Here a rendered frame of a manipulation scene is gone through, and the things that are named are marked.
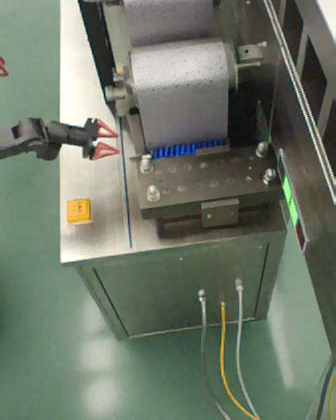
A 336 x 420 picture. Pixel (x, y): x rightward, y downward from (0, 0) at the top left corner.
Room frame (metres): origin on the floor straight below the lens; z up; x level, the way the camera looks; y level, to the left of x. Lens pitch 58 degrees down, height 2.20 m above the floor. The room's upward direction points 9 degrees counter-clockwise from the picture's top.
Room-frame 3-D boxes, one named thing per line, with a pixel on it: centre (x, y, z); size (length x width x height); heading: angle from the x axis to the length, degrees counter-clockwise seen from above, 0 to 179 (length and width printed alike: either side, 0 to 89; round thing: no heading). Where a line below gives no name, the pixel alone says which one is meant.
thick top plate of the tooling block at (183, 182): (0.79, -0.12, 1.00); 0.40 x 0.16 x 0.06; 89
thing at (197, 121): (0.91, -0.07, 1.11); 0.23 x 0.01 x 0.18; 89
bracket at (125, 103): (1.01, 0.08, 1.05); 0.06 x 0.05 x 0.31; 89
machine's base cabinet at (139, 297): (1.91, -0.03, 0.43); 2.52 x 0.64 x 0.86; 179
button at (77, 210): (0.82, 0.28, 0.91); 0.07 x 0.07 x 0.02; 89
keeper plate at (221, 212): (0.70, -0.13, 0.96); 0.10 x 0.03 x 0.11; 89
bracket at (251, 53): (0.97, -0.26, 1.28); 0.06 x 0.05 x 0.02; 89
